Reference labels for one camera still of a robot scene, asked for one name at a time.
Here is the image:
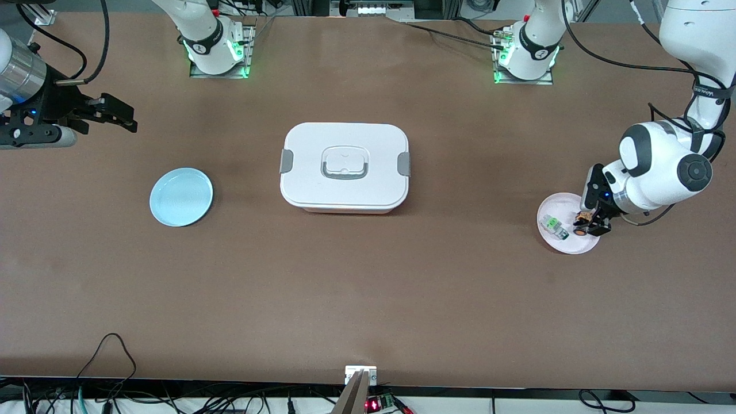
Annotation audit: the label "pale pink round plate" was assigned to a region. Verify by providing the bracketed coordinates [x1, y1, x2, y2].
[536, 192, 602, 255]

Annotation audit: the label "light blue round plate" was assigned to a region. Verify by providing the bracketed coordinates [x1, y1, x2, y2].
[149, 167, 214, 227]

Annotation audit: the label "white lunch box grey clips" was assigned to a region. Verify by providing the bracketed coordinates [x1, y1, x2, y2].
[279, 122, 411, 214]

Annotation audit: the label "green push button switch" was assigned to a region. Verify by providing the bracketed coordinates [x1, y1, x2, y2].
[543, 214, 570, 240]

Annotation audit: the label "black right arm plug cable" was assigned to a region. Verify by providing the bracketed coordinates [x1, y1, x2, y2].
[55, 0, 111, 87]

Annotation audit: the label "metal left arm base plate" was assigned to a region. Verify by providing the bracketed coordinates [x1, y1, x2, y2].
[493, 26, 554, 86]

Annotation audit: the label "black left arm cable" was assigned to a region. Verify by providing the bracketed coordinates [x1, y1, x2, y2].
[561, 0, 734, 164]

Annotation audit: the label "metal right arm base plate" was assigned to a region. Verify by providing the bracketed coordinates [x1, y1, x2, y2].
[190, 17, 257, 79]

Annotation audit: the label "black coiled cable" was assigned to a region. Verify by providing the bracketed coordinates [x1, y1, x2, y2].
[578, 390, 636, 413]

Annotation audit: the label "black cable across table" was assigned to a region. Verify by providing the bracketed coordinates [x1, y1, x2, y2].
[401, 21, 508, 50]

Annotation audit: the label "black looped cable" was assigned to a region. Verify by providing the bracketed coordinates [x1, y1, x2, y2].
[75, 332, 139, 397]

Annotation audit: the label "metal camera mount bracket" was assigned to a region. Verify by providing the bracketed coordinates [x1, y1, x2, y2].
[332, 366, 378, 414]

